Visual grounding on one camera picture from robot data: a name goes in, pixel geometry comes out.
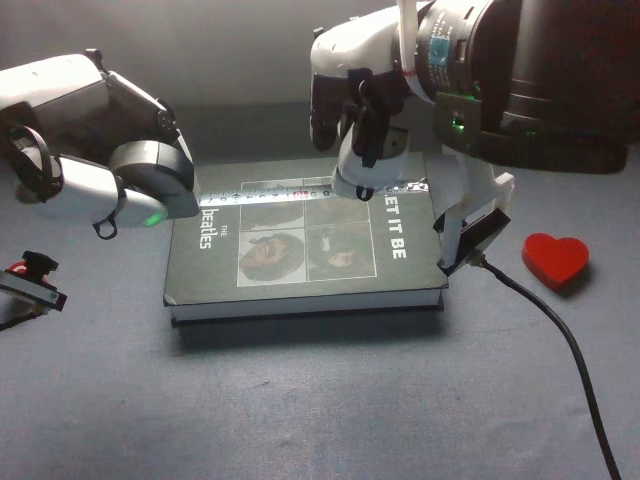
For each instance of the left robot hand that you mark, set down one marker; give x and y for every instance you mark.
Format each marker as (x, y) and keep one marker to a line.
(80, 185)

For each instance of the grey table cloth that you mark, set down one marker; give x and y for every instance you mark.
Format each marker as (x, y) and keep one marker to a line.
(300, 400)

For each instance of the black Beatles book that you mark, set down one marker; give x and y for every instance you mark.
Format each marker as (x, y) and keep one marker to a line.
(210, 270)

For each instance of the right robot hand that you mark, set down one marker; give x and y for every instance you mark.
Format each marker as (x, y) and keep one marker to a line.
(360, 45)

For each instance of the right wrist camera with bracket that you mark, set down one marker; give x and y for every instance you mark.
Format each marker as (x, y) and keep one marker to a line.
(480, 235)

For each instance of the red heart block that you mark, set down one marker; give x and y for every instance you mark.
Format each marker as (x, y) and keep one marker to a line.
(555, 260)

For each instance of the grey tape measure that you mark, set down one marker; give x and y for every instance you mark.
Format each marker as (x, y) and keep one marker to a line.
(160, 170)

